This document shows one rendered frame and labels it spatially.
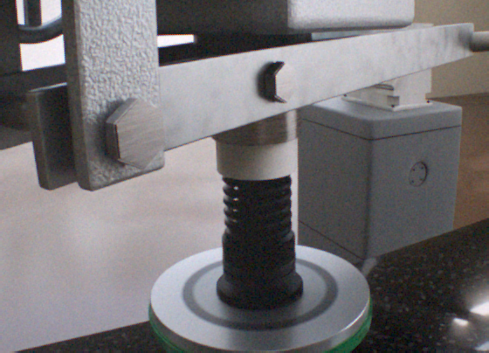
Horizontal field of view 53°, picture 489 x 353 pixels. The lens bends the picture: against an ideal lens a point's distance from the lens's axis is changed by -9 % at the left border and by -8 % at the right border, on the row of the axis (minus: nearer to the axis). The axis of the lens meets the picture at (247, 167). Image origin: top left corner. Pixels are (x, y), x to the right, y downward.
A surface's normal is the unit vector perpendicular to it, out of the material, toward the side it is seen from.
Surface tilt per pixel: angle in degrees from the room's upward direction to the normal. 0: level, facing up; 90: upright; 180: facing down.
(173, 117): 90
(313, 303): 0
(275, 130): 90
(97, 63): 90
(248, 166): 90
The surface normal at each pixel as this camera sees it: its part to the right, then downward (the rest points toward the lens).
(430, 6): 0.44, 0.24
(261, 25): -0.58, 0.59
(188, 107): 0.76, 0.16
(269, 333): -0.04, -0.96
